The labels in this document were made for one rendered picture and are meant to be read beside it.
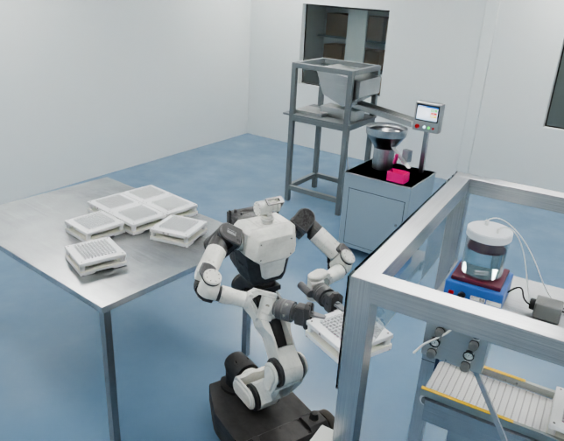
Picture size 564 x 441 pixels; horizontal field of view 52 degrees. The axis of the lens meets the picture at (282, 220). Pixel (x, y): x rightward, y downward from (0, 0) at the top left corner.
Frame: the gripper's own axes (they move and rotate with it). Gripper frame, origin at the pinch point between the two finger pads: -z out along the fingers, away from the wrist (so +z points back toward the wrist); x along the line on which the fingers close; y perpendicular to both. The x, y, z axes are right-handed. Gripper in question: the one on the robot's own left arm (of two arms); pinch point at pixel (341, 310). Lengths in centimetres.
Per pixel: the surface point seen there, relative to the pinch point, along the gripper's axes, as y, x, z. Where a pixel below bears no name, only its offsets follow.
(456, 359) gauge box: -20, -2, -48
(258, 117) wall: -235, 59, 627
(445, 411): -22, 25, -45
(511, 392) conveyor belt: -51, 22, -49
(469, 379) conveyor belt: -41, 22, -36
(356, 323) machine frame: 43, -46, -73
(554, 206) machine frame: -56, -55, -46
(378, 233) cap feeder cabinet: -164, 70, 200
